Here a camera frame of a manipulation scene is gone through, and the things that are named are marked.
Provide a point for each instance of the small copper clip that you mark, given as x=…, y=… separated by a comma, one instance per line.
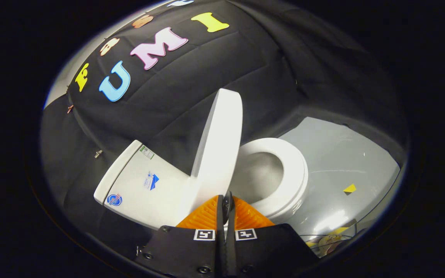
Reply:
x=70, y=109

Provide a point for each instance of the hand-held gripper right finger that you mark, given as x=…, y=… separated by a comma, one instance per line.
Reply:
x=269, y=251

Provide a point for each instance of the black backdrop cloth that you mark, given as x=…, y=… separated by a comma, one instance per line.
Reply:
x=168, y=100

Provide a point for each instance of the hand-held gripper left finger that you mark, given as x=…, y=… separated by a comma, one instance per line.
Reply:
x=184, y=251

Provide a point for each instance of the yellow black striped floor tape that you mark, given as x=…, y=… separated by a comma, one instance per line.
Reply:
x=340, y=230

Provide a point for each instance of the small yellow floor tape piece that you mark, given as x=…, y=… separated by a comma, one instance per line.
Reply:
x=350, y=188

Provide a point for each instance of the small silver clip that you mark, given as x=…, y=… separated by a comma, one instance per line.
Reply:
x=98, y=154

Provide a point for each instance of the white ceramic toilet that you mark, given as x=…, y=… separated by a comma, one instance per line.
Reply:
x=141, y=200

